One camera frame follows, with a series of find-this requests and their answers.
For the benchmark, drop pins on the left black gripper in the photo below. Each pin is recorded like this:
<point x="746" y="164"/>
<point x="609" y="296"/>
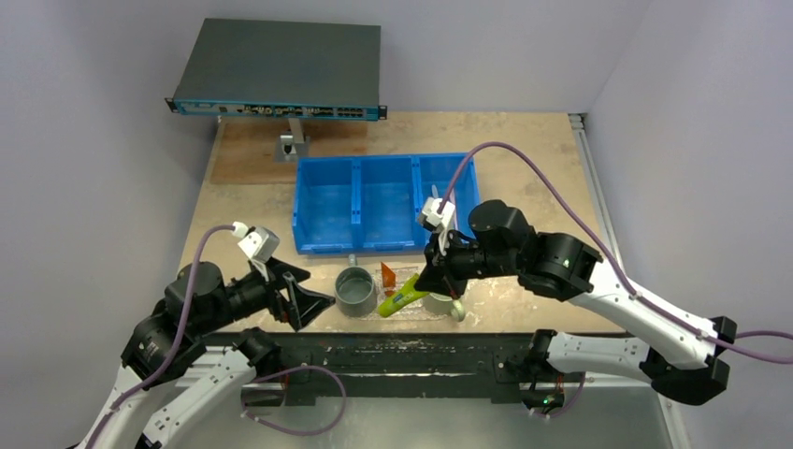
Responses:
<point x="304" y="302"/>

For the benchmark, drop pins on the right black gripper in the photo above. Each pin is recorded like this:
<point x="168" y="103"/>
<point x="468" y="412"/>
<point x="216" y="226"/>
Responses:
<point x="439" y="267"/>

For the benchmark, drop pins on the light green mug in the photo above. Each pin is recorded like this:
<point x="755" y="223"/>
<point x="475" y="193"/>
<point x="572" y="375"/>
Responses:
<point x="443" y="305"/>

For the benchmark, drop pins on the clear plastic holder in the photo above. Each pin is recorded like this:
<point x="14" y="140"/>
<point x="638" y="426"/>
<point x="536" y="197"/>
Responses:
<point x="403" y="274"/>

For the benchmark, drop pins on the grey mug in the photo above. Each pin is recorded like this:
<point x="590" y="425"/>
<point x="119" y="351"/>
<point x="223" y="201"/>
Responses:
<point x="355" y="290"/>

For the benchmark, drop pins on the blue plastic divided bin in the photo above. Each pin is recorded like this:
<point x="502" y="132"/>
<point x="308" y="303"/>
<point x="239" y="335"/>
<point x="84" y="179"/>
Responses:
<point x="366" y="204"/>

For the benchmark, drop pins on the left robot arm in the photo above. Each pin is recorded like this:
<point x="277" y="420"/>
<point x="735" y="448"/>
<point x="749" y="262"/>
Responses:
<point x="165" y="385"/>

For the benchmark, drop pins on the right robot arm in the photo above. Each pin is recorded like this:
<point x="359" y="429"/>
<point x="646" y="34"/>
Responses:
<point x="676" y="352"/>

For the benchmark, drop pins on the wooden base board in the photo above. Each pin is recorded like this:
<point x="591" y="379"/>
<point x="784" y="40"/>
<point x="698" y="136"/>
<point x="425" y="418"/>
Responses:
<point x="249" y="150"/>

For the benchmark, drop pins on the black aluminium base frame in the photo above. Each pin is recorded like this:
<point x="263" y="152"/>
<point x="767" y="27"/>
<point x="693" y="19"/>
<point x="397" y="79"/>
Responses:
<point x="492" y="366"/>

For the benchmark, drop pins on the metal switch stand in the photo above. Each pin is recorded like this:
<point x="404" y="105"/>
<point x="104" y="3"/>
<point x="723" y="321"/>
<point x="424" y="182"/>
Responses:
<point x="293" y="144"/>

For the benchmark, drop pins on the grey network switch box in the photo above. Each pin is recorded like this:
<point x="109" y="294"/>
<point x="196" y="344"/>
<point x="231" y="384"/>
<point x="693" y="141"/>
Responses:
<point x="300" y="70"/>

